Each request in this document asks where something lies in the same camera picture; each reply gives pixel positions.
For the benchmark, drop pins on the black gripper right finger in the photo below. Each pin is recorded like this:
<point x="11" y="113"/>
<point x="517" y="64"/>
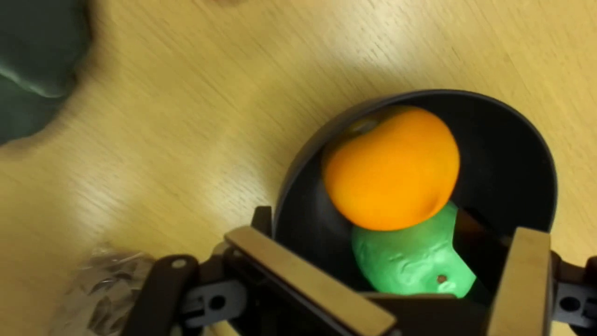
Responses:
<point x="519" y="281"/>

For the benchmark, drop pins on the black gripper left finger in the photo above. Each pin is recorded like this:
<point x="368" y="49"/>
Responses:
<point x="299" y="273"/>

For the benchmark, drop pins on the green toy apple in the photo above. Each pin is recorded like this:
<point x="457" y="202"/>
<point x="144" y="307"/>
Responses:
<point x="411" y="262"/>

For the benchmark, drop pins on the black bowl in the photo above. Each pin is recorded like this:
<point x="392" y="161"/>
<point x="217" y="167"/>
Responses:
<point x="510" y="169"/>

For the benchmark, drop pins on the orange toy fruit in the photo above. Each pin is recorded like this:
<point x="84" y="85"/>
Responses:
<point x="392" y="171"/>

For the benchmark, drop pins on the red plush radish with leaves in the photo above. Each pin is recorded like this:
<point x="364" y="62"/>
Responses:
<point x="34" y="68"/>

